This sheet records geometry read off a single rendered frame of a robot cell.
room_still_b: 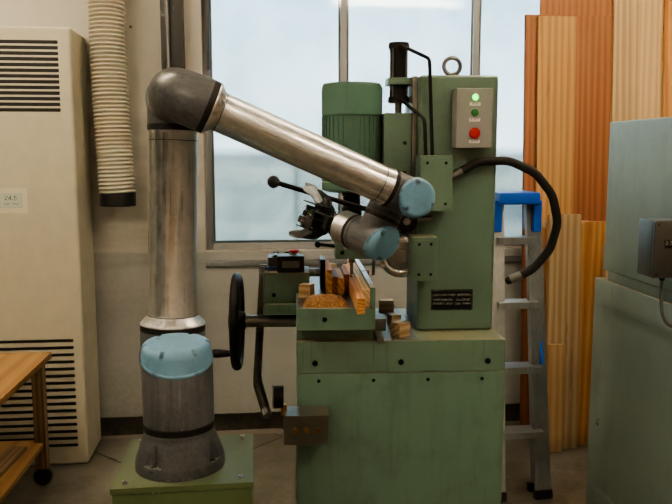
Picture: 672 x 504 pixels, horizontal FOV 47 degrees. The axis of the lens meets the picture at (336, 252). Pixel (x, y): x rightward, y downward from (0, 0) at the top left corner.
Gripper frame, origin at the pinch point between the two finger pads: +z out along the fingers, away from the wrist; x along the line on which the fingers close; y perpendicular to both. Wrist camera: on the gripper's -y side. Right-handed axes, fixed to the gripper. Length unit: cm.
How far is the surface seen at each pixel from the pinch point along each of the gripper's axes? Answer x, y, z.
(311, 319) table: 25.9, 0.6, -18.4
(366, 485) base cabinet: 67, -24, -34
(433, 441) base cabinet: 50, -35, -43
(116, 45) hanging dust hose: -34, -9, 148
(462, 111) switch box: -39, -23, -26
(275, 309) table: 30.4, -6.1, 3.5
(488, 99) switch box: -44, -27, -29
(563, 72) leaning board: -84, -159, 37
